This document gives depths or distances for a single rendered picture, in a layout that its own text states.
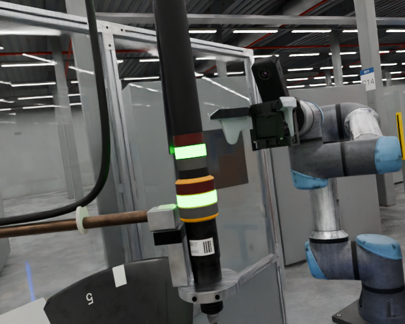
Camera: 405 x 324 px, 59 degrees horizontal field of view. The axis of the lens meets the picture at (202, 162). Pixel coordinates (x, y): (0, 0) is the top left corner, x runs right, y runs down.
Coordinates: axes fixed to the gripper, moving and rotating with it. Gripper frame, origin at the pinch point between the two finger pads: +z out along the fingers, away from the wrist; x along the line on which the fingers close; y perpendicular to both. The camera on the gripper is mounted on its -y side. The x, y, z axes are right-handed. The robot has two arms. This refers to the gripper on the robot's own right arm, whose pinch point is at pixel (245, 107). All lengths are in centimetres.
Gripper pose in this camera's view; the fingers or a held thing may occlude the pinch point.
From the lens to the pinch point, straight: 54.3
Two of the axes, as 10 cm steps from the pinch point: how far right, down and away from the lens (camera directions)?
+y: 1.4, 9.9, 0.5
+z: -5.1, 1.2, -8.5
